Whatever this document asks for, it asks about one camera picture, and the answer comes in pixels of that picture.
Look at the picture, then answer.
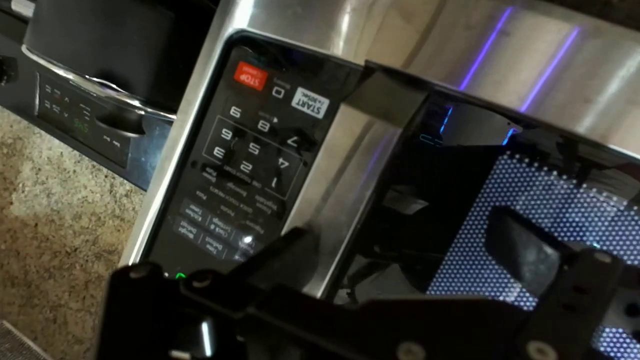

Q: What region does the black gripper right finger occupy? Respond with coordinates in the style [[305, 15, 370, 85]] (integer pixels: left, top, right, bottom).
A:
[[485, 205, 631, 360]]

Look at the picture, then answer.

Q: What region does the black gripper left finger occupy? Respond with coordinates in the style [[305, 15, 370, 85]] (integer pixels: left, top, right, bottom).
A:
[[233, 226, 323, 304]]

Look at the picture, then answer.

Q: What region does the microwave door with black handle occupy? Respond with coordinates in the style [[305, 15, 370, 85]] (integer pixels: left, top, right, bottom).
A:
[[286, 0, 640, 360]]

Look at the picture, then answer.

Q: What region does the stainless steel microwave body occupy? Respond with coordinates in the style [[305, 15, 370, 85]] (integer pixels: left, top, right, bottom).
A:
[[118, 0, 468, 286]]

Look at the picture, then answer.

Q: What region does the black electric stove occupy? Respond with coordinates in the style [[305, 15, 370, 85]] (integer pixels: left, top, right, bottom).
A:
[[0, 0, 177, 194]]

